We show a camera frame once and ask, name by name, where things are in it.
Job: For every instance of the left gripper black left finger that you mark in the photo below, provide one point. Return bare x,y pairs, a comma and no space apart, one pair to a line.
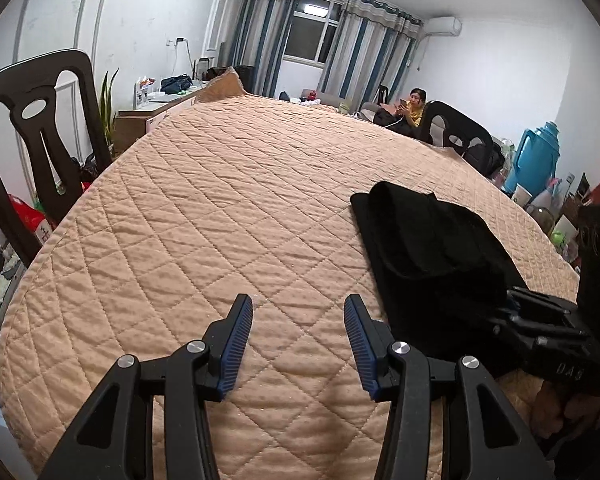
111,435

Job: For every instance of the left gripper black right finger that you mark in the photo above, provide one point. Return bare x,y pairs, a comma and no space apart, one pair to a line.
483,436

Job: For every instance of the black pants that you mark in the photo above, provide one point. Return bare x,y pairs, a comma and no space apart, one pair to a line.
441,274

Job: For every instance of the green toy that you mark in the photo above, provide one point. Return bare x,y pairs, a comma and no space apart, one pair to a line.
559,240

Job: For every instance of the blue thermos jug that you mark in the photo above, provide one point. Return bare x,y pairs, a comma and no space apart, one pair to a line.
535,160

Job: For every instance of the dark wooden chair far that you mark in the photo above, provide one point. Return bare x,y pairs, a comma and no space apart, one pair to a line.
466,137

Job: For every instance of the dark wooden chair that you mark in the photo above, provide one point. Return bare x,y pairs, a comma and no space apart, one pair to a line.
28,91
466,137

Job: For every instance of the seated person yellow top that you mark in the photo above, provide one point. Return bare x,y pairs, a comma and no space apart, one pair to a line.
403,116

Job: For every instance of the beige quilted bed cover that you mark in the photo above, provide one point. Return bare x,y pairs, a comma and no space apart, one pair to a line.
248,196

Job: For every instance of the wooden side cabinet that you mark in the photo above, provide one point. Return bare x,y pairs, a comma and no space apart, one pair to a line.
131,125

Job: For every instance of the green potted plant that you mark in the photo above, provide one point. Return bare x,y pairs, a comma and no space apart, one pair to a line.
106,112

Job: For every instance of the white air conditioner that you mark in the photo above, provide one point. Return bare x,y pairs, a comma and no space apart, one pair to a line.
443,26

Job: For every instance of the striped blue grey curtains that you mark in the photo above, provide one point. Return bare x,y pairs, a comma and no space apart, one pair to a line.
362,47

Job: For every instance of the dark wooden chair near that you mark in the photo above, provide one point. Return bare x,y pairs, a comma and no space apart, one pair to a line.
28,91

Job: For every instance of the window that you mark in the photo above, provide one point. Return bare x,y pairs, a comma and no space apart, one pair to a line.
313,29

